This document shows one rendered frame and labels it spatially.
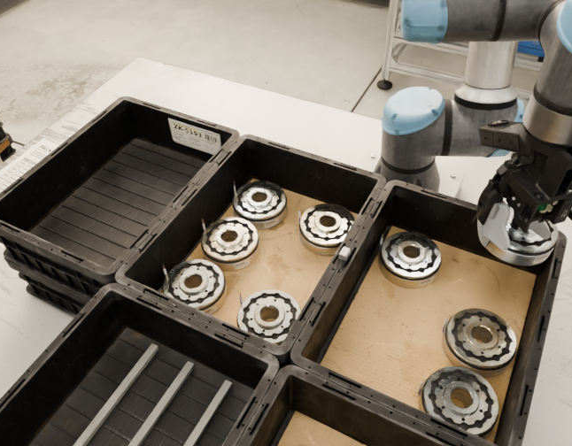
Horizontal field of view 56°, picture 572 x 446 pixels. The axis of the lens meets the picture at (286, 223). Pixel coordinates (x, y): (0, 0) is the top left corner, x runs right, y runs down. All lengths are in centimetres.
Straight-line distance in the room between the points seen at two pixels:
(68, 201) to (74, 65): 224
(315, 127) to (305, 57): 172
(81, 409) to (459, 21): 72
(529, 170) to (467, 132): 40
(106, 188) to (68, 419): 48
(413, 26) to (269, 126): 85
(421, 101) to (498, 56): 16
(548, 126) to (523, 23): 12
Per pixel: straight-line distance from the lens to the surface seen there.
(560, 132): 65
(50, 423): 88
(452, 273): 97
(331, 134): 143
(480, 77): 109
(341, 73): 301
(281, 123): 147
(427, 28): 67
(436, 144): 111
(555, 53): 62
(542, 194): 70
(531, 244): 82
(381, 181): 96
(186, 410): 83
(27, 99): 316
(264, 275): 94
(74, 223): 111
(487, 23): 68
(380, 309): 91
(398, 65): 283
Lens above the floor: 158
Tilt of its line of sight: 47 degrees down
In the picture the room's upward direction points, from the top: 2 degrees counter-clockwise
